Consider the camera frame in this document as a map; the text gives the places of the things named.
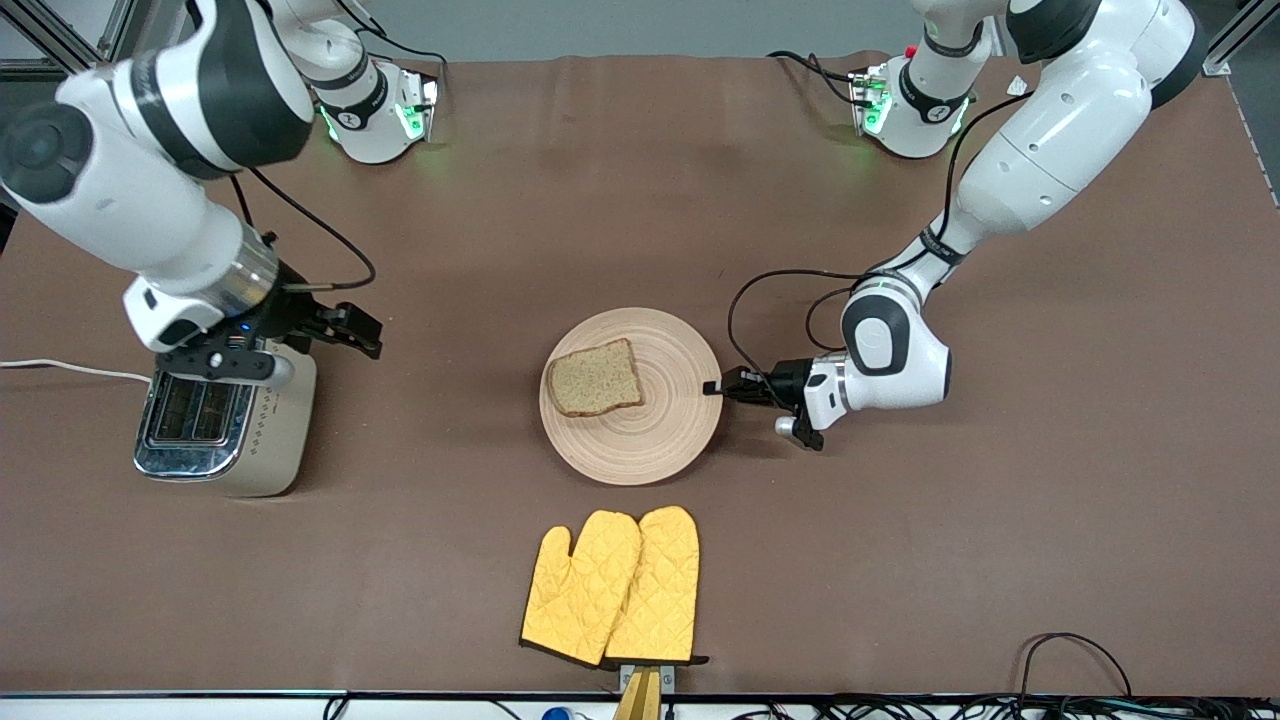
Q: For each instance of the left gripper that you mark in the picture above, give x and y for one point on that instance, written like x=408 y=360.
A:
x=786 y=381

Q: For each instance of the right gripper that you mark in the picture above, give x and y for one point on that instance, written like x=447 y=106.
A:
x=294 y=314

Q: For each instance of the round wooden plate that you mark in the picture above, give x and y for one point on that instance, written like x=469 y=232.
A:
x=650 y=440

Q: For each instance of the brown bread slice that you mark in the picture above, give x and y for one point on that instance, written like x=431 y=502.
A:
x=595 y=380

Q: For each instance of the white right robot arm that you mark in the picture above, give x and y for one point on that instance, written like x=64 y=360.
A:
x=150 y=200

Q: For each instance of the beige chrome two-slot toaster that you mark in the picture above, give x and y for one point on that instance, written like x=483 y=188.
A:
x=270 y=440

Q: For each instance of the brown table cover mat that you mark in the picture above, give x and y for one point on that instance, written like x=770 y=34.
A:
x=640 y=200

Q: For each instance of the yellow quilted oven mitt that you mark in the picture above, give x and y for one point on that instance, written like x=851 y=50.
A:
x=660 y=590

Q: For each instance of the yellow quilted mitt with thumb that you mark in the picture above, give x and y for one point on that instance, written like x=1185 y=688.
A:
x=580 y=590

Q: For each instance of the small blue object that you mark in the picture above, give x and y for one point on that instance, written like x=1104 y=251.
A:
x=556 y=714

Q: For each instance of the white paper scrap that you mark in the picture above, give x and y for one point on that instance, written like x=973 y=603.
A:
x=1017 y=86

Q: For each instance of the wooden stick with metal bracket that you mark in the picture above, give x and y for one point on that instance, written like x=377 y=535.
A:
x=640 y=700

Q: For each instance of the aluminium frame profile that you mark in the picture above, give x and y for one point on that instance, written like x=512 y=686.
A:
x=118 y=25
x=40 y=30
x=1240 y=30

